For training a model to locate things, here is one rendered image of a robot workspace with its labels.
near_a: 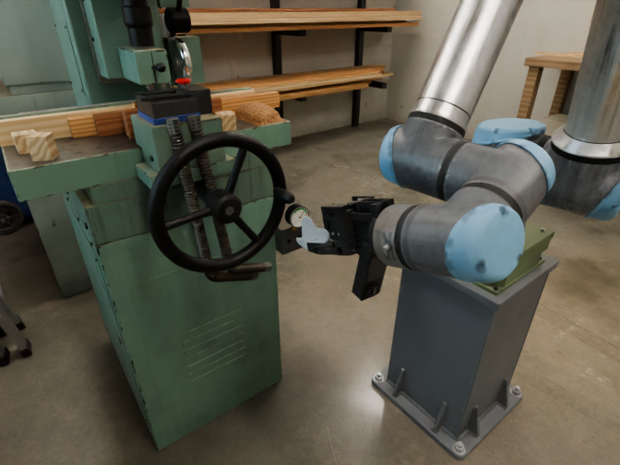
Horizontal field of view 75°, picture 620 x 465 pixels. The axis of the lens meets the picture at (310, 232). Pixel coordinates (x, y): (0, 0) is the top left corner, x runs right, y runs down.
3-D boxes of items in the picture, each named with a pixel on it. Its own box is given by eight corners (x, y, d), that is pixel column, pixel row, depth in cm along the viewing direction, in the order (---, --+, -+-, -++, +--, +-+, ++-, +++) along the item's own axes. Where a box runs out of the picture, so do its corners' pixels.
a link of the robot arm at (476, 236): (537, 249, 48) (497, 305, 44) (449, 240, 58) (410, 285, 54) (516, 184, 45) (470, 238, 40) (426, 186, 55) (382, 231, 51)
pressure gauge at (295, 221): (291, 237, 108) (290, 209, 104) (282, 232, 111) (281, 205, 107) (309, 230, 111) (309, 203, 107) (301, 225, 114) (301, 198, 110)
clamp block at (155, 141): (158, 175, 76) (149, 128, 72) (137, 157, 86) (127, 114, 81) (228, 160, 84) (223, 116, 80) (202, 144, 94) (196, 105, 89)
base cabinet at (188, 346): (156, 454, 118) (92, 249, 83) (108, 339, 159) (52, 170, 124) (283, 380, 142) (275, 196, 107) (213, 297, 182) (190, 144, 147)
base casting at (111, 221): (93, 247, 84) (81, 208, 79) (53, 170, 124) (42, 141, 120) (275, 196, 107) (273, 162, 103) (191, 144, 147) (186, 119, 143)
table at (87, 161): (22, 223, 66) (8, 189, 63) (8, 170, 87) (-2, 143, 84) (315, 153, 98) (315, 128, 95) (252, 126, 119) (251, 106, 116)
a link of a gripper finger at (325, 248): (317, 235, 71) (358, 235, 65) (319, 244, 72) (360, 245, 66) (300, 244, 68) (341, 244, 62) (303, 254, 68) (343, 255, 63)
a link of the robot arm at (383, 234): (442, 257, 58) (396, 281, 53) (415, 254, 62) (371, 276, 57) (434, 196, 56) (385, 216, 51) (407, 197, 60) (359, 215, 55)
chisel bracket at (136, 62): (142, 93, 88) (134, 51, 84) (125, 84, 98) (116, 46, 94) (174, 89, 92) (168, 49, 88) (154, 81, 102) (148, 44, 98)
